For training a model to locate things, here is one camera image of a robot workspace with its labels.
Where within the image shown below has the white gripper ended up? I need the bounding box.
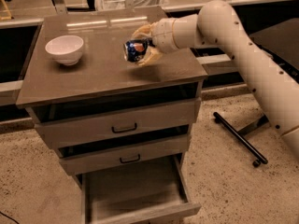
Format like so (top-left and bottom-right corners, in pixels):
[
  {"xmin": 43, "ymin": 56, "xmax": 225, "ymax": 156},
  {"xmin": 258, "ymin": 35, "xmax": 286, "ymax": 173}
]
[{"xmin": 131, "ymin": 18, "xmax": 178, "ymax": 66}]

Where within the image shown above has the blue pepsi can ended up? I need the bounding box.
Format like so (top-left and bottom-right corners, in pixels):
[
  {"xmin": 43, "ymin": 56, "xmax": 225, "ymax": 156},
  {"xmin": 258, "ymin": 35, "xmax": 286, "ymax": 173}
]
[{"xmin": 123, "ymin": 38, "xmax": 152, "ymax": 63}]

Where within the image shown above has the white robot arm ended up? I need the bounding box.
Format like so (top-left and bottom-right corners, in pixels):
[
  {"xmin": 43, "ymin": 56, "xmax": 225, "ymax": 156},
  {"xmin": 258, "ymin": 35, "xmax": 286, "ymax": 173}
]
[{"xmin": 132, "ymin": 0, "xmax": 299, "ymax": 156}]

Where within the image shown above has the grey drawer cabinet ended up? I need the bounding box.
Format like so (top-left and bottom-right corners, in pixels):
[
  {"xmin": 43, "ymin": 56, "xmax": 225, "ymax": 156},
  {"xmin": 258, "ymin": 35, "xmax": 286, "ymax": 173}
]
[{"xmin": 16, "ymin": 6, "xmax": 208, "ymax": 224}]

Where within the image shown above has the top grey drawer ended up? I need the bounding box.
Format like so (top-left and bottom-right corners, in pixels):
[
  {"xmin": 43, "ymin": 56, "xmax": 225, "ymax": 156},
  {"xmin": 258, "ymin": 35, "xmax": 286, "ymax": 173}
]
[{"xmin": 35, "ymin": 98, "xmax": 201, "ymax": 148}]

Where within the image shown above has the middle grey drawer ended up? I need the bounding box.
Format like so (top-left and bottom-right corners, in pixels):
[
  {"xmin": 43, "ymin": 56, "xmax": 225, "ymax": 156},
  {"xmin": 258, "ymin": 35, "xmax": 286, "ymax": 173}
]
[{"xmin": 59, "ymin": 134, "xmax": 190, "ymax": 175}]

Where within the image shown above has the open bottom grey drawer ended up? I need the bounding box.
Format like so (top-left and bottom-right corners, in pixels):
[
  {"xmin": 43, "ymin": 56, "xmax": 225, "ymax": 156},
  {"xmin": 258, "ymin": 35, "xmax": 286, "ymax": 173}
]
[{"xmin": 82, "ymin": 156, "xmax": 200, "ymax": 224}]

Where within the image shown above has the clear plastic bin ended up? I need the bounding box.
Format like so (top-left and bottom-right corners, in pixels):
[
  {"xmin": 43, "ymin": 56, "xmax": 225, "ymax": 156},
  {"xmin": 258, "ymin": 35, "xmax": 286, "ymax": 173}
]
[{"xmin": 95, "ymin": 0, "xmax": 167, "ymax": 11}]

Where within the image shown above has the white ceramic bowl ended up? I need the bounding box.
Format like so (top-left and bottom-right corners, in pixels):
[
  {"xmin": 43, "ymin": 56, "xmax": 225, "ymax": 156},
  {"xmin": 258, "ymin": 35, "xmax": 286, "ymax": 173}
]
[{"xmin": 45, "ymin": 35, "xmax": 84, "ymax": 66}]

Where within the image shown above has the black side table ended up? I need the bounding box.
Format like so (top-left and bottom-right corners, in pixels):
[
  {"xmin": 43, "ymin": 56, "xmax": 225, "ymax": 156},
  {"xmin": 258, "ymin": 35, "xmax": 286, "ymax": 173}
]
[{"xmin": 213, "ymin": 18, "xmax": 299, "ymax": 168}]

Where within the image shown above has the yellow object top left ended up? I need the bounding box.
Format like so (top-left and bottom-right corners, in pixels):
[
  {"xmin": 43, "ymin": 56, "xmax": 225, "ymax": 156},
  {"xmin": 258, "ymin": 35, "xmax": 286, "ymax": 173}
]
[{"xmin": 0, "ymin": 0, "xmax": 13, "ymax": 21}]

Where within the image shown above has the black top drawer handle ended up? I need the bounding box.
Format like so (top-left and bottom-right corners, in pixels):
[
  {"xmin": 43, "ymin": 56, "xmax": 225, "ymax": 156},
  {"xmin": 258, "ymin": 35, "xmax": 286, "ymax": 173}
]
[{"xmin": 111, "ymin": 123, "xmax": 137, "ymax": 133}]

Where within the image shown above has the black drawer handle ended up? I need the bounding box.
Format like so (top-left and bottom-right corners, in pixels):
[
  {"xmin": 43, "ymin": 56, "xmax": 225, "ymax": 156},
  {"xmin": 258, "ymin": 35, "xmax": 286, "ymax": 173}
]
[
  {"xmin": 111, "ymin": 123, "xmax": 137, "ymax": 133},
  {"xmin": 120, "ymin": 154, "xmax": 141, "ymax": 164}
]

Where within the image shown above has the black middle drawer handle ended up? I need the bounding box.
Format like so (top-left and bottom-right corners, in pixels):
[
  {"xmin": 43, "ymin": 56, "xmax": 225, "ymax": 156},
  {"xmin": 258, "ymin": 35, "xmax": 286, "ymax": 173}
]
[{"xmin": 120, "ymin": 154, "xmax": 141, "ymax": 164}]

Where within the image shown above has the black cable on floor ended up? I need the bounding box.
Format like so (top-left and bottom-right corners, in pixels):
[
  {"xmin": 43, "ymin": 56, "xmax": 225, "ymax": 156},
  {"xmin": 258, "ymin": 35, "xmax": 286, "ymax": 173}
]
[{"xmin": 0, "ymin": 210, "xmax": 21, "ymax": 224}]

